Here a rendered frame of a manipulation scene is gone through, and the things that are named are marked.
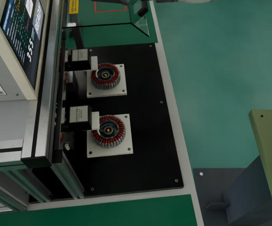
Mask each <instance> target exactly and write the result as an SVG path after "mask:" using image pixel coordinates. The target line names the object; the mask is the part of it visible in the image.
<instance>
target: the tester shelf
mask: <svg viewBox="0 0 272 226"><path fill-rule="evenodd" d="M63 7H64V0H50V1H49V8H48V18H47V25H46V33H45V40H44V50H43V58H42V65H41V72H40V80H39V90H38V97H37V100H27V99H24V100H8V101H0V171H7V170H21V169H32V168H41V167H50V166H52V153H53V137H54V125H55V112H56V101H57V84H58V71H59V60H60V48H61V31H62V19H63Z"/></svg>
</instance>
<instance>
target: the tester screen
mask: <svg viewBox="0 0 272 226"><path fill-rule="evenodd" d="M26 1H27V0H9V5H8V8H7V12H6V16H5V19H4V24H3V27H2V29H3V31H4V32H5V34H6V36H7V38H8V40H9V42H10V44H11V46H12V47H13V49H14V51H15V53H16V55H17V57H18V59H19V61H20V63H21V65H22V66H23V68H24V70H25V72H26V74H27V76H28V78H29V80H30V82H31V84H32V86H33V87H34V85H35V76H36V69H37V62H38V55H39V46H40V40H41V33H42V27H41V33H40V40H39V39H38V36H37V34H36V31H35V29H34V26H33V24H32V23H33V17H34V12H35V4H36V0H34V3H33V8H32V13H31V18H30V16H29V13H28V11H27V9H26ZM43 19H44V14H43ZM42 26H43V20H42ZM30 37H31V39H32V41H33V44H34V47H33V53H32V59H31V64H30V62H29V60H28V58H27V50H28V45H29V39H30ZM36 38H37V40H38V43H39V44H38V50H37V57H36V63H35V72H34V78H33V82H32V81H31V79H30V77H31V68H32V62H33V56H34V50H35V42H36Z"/></svg>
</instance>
